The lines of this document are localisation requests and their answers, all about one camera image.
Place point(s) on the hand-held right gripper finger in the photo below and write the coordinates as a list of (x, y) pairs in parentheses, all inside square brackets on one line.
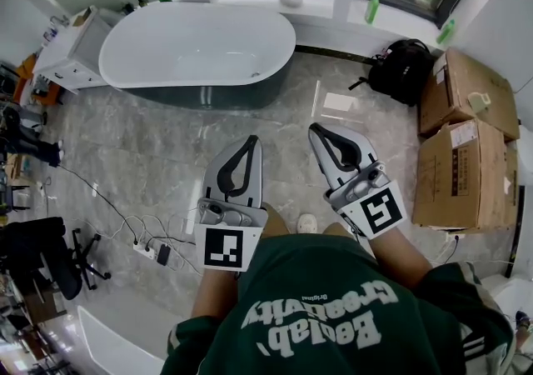
[(360, 148), (329, 173)]

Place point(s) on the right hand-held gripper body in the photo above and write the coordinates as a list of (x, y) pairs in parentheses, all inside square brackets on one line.
[(381, 211)]

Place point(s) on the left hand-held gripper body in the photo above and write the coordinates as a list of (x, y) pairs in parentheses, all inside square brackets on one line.
[(222, 246)]

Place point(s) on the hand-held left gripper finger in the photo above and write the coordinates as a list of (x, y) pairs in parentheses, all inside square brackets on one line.
[(213, 179), (256, 181)]

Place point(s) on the person's left forearm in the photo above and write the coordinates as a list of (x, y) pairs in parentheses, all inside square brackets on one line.
[(214, 294)]

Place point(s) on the person's right forearm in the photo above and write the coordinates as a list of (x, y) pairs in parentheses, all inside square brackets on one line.
[(399, 261)]

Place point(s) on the white oval bathtub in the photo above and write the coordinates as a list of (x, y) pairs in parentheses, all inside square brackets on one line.
[(187, 44)]

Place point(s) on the person's khaki shorts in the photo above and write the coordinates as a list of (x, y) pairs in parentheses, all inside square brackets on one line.
[(277, 221)]

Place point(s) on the person's white shoe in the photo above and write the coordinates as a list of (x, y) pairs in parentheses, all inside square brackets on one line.
[(307, 224)]

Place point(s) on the black power adapter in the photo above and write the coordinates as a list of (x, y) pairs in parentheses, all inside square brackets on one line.
[(163, 254)]

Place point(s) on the white power strip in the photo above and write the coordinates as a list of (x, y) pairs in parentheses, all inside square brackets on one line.
[(142, 249)]

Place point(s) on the black backpack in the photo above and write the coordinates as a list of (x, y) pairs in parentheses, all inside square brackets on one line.
[(399, 73)]

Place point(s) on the cardboard box with printed label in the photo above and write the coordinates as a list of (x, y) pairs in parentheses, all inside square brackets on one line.
[(462, 177)]

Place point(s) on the cardboard box with white gadget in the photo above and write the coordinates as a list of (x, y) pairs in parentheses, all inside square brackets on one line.
[(462, 90)]

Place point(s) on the person's green sweatshirt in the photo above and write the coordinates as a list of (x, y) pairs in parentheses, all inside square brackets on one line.
[(325, 315)]

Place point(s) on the white ceramic fixture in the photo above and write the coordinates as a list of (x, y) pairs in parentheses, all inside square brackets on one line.
[(112, 344)]

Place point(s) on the black office chair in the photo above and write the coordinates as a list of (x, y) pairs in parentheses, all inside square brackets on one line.
[(46, 256)]

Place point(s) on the white drawer cabinet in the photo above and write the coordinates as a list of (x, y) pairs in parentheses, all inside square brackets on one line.
[(77, 52)]

